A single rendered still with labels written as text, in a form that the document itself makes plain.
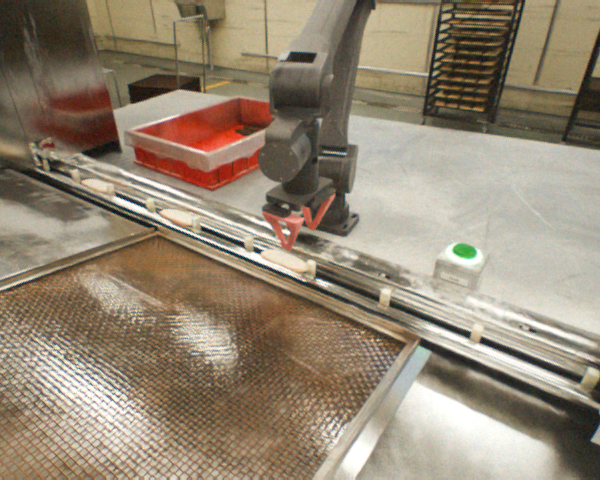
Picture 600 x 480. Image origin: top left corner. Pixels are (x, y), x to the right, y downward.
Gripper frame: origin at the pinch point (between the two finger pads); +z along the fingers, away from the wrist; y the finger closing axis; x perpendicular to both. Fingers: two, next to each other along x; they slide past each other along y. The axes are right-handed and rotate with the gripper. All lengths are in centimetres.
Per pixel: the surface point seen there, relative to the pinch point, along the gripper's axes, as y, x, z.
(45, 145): 0, 80, 1
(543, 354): 2.2, -38.8, 6.7
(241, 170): 28.9, 38.5, 8.6
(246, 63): 437, 385, 84
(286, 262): -1.3, 2.0, 5.9
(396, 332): -9.4, -21.8, 2.5
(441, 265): 9.7, -21.7, 3.4
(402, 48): 439, 158, 45
